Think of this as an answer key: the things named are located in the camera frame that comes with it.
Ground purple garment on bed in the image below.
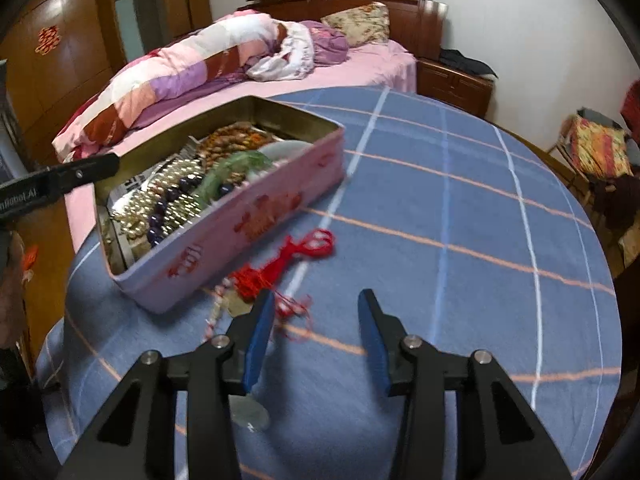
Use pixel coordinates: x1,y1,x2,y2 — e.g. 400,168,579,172
302,21,349,67

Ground red knotted cord pendant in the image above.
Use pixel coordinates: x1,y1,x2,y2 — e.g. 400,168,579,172
202,227,338,434

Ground dark wooden headboard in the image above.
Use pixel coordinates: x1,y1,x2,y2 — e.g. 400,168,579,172
245,0,447,61

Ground hanging clothes at right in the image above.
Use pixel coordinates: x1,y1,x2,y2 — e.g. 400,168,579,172
620,80,640,144

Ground bed with pink sheet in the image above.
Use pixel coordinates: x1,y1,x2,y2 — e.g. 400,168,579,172
52,39,419,254

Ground pale jade bangle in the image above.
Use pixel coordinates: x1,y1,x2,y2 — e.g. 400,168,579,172
258,140,312,164

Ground white pearl necklace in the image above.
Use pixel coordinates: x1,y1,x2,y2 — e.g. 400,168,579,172
110,156,206,241

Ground wooden nightstand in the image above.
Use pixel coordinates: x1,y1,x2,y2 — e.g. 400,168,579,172
416,58,494,118

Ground person's left hand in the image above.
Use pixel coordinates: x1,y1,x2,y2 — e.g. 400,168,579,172
0,232,27,349

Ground red double happiness sticker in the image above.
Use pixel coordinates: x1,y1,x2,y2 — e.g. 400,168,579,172
35,25,61,56

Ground pink metal tin box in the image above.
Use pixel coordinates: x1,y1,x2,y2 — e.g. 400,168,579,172
93,96,345,313

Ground wooden wardrobe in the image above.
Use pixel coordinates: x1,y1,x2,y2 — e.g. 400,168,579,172
1,0,213,168

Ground silver grey bead necklace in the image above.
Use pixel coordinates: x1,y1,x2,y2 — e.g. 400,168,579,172
159,192,206,236

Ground floral pillow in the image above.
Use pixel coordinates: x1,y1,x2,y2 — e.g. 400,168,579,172
321,2,390,48

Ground dark purple bead bracelet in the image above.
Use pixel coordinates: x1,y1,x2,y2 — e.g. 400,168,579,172
146,171,237,248

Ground green jade bangle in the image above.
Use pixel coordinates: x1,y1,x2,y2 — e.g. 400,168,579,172
194,151,273,207

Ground blue plaid tablecloth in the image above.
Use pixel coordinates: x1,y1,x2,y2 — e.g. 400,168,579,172
34,84,624,480

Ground dark clothes on nightstand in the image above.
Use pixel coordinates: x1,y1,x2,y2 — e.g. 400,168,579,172
438,49,499,79

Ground pink patchwork quilt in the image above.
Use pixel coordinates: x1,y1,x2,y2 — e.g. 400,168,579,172
52,11,314,162

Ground brown wooden bead necklace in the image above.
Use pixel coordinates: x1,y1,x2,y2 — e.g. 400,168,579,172
196,120,277,168

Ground chair with colourful cushion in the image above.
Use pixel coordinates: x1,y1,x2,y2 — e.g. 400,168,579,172
548,107,639,237

